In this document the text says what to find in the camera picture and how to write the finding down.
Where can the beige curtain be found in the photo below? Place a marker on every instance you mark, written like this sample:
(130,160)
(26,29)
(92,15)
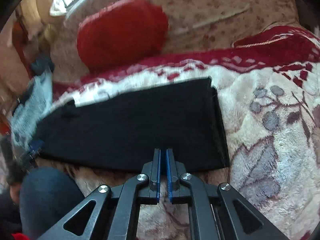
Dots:
(31,28)

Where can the grey fluffy towel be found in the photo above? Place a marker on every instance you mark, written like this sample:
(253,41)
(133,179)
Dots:
(29,112)

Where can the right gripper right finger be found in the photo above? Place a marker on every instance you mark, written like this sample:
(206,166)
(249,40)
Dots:
(216,212)

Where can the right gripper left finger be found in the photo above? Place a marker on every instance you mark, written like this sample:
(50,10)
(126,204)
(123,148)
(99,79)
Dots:
(111,212)

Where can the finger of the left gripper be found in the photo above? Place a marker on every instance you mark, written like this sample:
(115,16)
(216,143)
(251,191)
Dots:
(27,160)

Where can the red and white plush blanket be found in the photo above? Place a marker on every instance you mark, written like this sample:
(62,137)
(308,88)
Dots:
(268,91)

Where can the black pants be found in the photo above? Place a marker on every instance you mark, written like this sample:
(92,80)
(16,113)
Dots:
(121,133)

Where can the red heart-shaped ruffled pillow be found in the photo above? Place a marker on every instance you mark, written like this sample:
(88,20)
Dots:
(122,33)

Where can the floral beige quilt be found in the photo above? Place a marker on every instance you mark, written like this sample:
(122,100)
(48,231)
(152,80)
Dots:
(194,25)

